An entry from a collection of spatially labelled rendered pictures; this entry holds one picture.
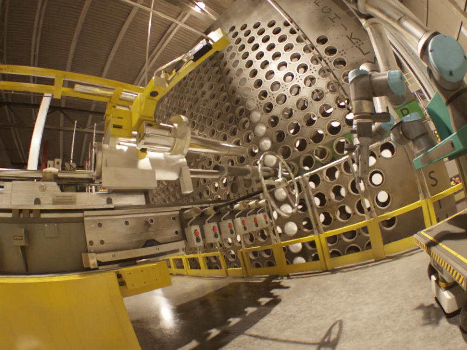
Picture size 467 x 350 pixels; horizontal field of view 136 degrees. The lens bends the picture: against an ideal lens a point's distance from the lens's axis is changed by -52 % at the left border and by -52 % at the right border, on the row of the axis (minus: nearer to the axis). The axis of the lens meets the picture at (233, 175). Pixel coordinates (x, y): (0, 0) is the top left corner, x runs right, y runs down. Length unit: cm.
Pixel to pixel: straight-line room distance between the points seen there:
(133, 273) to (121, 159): 87
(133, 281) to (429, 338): 126
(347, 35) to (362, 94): 289
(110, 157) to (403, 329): 196
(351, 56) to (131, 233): 336
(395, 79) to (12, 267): 184
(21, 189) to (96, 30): 922
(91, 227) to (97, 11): 912
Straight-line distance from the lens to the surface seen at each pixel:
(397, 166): 271
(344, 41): 345
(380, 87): 66
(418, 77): 123
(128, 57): 1091
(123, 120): 159
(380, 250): 197
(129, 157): 155
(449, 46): 65
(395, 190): 271
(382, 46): 84
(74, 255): 132
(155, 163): 164
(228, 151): 182
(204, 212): 154
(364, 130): 61
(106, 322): 96
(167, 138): 141
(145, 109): 147
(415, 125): 118
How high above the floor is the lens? 68
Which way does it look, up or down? 15 degrees up
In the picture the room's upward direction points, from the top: 14 degrees counter-clockwise
